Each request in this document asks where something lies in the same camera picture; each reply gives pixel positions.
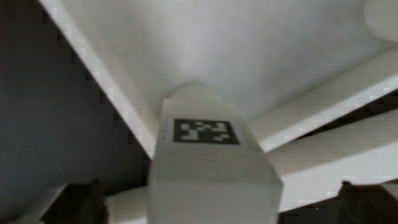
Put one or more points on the white square tabletop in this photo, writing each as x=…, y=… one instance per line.
x=281, y=52

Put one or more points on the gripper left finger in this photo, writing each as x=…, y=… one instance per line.
x=70, y=205

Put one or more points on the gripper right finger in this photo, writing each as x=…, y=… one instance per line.
x=368, y=203

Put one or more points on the white table leg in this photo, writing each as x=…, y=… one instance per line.
x=214, y=182

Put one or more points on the white U-shaped obstacle wall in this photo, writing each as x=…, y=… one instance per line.
x=349, y=154

